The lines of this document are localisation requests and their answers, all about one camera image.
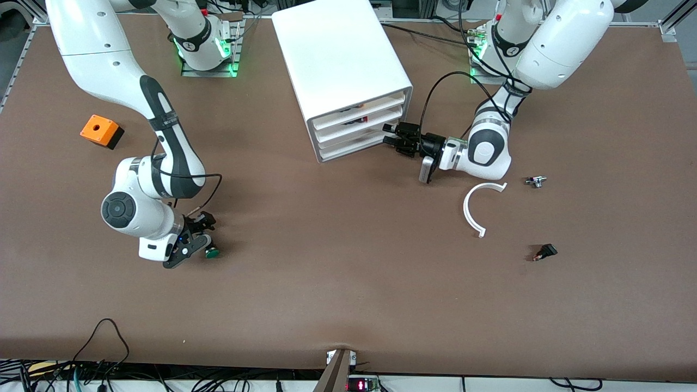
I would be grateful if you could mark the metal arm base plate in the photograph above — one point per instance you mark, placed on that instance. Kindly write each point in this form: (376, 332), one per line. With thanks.
(498, 80)
(209, 73)

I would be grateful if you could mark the white low drawer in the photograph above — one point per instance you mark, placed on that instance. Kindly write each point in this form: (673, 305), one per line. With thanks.
(332, 150)

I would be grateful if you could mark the white post bracket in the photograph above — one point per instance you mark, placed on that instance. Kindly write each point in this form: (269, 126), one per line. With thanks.
(354, 356)

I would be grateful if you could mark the red push button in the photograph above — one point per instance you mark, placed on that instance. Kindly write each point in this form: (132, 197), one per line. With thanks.
(362, 119)

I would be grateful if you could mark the device with red display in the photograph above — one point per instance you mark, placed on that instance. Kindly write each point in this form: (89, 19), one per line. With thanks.
(362, 385)

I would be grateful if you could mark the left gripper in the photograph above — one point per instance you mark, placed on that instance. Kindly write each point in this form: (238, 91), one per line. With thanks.
(430, 144)

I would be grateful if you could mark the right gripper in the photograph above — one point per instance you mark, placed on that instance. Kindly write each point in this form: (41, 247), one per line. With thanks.
(196, 224)

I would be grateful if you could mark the white drawer cabinet housing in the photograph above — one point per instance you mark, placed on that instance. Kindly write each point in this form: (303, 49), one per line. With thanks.
(337, 54)

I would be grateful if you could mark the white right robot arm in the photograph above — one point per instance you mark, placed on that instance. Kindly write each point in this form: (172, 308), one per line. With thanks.
(98, 49)

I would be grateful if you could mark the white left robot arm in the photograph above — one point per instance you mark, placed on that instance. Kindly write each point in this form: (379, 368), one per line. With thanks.
(566, 43)

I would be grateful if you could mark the small silver metal switch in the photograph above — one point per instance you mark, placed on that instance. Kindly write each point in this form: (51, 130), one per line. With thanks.
(536, 181)

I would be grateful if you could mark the aluminium frame corner bracket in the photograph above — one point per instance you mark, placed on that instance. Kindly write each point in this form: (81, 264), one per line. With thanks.
(668, 30)
(40, 19)

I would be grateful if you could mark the orange box with hole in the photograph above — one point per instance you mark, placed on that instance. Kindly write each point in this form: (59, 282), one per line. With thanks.
(98, 130)

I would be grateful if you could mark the small black rocker switch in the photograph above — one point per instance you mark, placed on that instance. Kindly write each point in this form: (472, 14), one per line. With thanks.
(547, 250)

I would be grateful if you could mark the white curved plastic arc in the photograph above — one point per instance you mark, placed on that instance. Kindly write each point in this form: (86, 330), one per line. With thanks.
(466, 209)

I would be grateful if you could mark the green push button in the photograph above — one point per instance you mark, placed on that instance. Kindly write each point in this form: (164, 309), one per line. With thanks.
(212, 253)

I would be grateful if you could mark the white drawer with red button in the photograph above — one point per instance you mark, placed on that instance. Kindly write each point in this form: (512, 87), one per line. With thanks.
(332, 134)

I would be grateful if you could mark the white drawer with yellow button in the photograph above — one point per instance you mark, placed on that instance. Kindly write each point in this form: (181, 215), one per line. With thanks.
(332, 120)

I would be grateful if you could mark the brown camera post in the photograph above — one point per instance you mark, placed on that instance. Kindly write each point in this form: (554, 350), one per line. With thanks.
(333, 375)

